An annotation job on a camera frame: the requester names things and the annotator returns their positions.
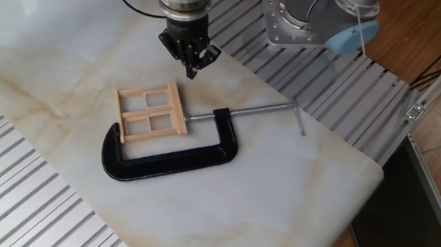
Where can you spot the white zip tie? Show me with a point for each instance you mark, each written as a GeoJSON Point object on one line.
{"type": "Point", "coordinates": [360, 32]}

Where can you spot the aluminium frame rail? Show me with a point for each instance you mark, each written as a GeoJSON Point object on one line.
{"type": "Point", "coordinates": [434, 194]}

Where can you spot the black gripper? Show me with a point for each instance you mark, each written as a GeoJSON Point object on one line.
{"type": "Point", "coordinates": [188, 32]}

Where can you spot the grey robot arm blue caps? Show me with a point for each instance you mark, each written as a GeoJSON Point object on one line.
{"type": "Point", "coordinates": [303, 3]}

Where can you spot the silver corner bracket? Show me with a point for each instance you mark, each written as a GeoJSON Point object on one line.
{"type": "Point", "coordinates": [414, 112]}

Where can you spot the black side panel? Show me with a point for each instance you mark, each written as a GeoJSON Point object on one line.
{"type": "Point", "coordinates": [395, 234]}

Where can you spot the black C-clamp with steel screw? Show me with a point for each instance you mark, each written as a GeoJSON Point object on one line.
{"type": "Point", "coordinates": [160, 166]}

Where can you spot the small wooden sliding window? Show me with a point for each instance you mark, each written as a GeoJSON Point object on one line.
{"type": "Point", "coordinates": [147, 114]}

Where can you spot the marble pattern board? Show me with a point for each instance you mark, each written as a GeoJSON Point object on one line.
{"type": "Point", "coordinates": [237, 205]}

